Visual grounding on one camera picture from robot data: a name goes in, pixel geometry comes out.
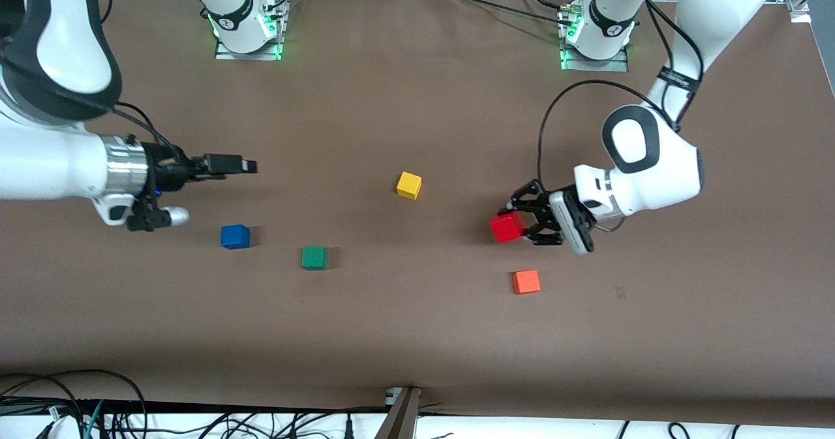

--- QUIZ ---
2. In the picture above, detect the red cube block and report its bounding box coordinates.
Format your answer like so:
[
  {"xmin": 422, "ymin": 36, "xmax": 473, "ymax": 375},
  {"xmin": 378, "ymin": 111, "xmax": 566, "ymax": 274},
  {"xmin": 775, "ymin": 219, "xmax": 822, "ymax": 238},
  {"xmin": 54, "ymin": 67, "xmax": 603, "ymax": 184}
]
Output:
[{"xmin": 490, "ymin": 211, "xmax": 526, "ymax": 245}]

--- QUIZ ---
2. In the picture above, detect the orange cube block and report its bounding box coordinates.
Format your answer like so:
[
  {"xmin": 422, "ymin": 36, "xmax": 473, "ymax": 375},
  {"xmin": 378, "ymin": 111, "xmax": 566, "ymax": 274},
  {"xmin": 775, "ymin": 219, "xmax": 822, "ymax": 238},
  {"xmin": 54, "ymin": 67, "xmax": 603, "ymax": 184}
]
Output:
[{"xmin": 512, "ymin": 269, "xmax": 541, "ymax": 295}]

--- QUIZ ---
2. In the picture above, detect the blue cube block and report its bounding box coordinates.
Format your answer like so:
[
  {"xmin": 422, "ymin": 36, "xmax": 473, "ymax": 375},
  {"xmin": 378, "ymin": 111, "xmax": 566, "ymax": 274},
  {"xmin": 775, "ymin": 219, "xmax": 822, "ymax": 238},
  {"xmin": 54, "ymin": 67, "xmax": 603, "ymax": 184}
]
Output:
[{"xmin": 220, "ymin": 224, "xmax": 251, "ymax": 250}]

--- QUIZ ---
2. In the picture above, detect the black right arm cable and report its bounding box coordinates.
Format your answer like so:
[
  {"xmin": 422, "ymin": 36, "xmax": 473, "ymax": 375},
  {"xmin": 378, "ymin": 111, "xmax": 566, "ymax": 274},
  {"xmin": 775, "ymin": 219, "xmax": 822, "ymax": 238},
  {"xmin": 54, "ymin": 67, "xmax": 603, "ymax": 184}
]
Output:
[{"xmin": 98, "ymin": 0, "xmax": 191, "ymax": 166}]

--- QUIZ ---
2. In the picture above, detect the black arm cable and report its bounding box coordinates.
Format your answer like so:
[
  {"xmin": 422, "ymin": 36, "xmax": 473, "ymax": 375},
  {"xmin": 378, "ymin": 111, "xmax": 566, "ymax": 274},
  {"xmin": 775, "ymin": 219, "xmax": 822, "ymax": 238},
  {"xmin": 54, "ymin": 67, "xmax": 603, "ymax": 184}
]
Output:
[
  {"xmin": 98, "ymin": 0, "xmax": 191, "ymax": 166},
  {"xmin": 538, "ymin": 0, "xmax": 706, "ymax": 195}
]

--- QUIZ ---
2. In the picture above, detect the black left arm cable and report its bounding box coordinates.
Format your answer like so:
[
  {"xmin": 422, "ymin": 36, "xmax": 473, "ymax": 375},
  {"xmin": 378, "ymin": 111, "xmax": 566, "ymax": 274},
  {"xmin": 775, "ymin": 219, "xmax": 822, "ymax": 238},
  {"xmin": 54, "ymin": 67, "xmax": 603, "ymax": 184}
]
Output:
[{"xmin": 538, "ymin": 0, "xmax": 706, "ymax": 195}]

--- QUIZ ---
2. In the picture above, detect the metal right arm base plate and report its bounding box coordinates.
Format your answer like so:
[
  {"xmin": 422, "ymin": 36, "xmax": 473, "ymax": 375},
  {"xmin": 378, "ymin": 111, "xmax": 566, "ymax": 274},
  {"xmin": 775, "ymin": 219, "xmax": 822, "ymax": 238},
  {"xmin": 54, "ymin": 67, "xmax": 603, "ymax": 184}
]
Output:
[{"xmin": 215, "ymin": 0, "xmax": 289, "ymax": 61}]

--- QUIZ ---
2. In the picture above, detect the black base power cable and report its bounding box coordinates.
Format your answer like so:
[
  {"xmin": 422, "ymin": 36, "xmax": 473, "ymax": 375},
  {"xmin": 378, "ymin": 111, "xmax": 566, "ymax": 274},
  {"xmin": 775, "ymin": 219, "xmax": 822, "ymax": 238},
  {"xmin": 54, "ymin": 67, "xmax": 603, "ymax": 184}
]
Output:
[{"xmin": 446, "ymin": 0, "xmax": 576, "ymax": 23}]

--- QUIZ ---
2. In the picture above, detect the black looped cable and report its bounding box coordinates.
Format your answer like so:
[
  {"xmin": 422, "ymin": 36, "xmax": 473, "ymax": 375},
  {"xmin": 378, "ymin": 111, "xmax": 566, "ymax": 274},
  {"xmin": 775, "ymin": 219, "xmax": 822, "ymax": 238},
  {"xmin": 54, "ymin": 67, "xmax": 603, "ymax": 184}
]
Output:
[{"xmin": 0, "ymin": 369, "xmax": 148, "ymax": 439}]

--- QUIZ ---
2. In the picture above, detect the metal camera mount bar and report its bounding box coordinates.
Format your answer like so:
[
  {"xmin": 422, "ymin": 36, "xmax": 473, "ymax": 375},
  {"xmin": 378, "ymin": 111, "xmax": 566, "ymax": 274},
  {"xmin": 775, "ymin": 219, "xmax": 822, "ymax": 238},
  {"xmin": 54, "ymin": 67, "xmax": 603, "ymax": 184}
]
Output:
[{"xmin": 374, "ymin": 386, "xmax": 422, "ymax": 439}]

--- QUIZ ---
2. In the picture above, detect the teal cable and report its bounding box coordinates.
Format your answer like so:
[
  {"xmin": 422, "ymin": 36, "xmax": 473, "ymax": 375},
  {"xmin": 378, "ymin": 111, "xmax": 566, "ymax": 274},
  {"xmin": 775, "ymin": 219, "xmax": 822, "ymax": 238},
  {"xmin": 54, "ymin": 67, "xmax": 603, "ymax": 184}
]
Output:
[{"xmin": 80, "ymin": 400, "xmax": 105, "ymax": 439}]

